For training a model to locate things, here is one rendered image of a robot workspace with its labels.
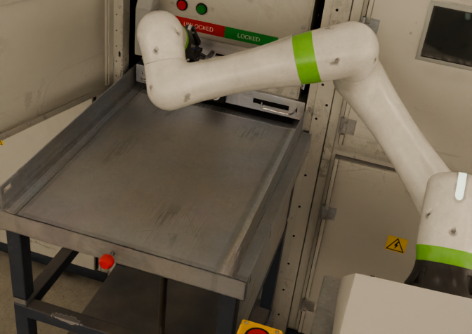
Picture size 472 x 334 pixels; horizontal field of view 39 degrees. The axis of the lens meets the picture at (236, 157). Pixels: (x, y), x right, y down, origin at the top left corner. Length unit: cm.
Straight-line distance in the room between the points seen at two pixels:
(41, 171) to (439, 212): 95
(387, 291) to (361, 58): 52
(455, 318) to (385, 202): 84
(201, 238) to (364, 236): 73
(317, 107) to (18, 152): 108
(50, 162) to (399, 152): 86
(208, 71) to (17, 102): 62
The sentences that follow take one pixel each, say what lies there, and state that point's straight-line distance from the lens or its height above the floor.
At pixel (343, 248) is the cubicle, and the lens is 216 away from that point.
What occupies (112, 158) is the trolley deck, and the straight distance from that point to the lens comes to 179.
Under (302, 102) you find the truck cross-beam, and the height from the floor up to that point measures 92.
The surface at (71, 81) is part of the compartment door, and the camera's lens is 204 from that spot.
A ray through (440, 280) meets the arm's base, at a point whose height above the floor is 99.
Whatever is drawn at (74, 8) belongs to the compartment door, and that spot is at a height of 112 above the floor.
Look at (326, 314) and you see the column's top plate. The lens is 155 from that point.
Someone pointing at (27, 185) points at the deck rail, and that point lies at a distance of 169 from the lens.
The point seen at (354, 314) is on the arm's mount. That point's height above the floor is 96.
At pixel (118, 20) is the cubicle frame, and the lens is 205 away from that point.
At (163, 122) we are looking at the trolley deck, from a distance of 195.
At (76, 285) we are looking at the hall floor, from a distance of 264.
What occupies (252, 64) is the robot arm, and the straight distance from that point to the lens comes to 150.
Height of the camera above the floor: 182
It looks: 32 degrees down
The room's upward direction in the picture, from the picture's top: 7 degrees clockwise
